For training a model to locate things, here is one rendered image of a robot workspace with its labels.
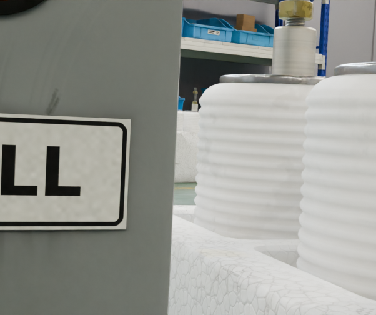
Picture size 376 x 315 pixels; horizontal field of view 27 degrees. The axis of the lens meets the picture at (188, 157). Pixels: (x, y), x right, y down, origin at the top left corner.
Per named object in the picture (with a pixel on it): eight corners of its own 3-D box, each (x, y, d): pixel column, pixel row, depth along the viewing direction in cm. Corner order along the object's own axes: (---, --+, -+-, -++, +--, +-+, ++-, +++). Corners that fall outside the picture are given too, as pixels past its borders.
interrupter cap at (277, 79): (398, 96, 39) (399, 82, 38) (267, 87, 35) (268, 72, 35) (310, 96, 45) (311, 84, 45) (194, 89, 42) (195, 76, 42)
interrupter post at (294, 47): (324, 94, 40) (328, 29, 40) (285, 91, 39) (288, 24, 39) (298, 94, 42) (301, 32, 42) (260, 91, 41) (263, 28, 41)
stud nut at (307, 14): (305, 22, 41) (306, 5, 41) (320, 19, 40) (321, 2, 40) (271, 19, 41) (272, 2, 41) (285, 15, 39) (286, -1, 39)
